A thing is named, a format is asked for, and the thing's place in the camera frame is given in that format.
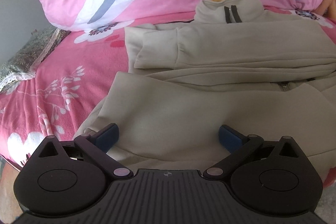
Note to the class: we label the beige zip jacket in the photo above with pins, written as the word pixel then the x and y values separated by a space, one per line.
pixel 197 108

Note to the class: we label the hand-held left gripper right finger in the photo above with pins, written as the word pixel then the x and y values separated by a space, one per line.
pixel 229 138

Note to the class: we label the pink floral bed sheet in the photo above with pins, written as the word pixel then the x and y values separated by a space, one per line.
pixel 78 61

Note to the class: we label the grey lace-edged cloth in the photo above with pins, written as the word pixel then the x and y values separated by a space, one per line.
pixel 29 56

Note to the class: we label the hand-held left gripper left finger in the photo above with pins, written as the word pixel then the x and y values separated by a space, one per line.
pixel 107 136

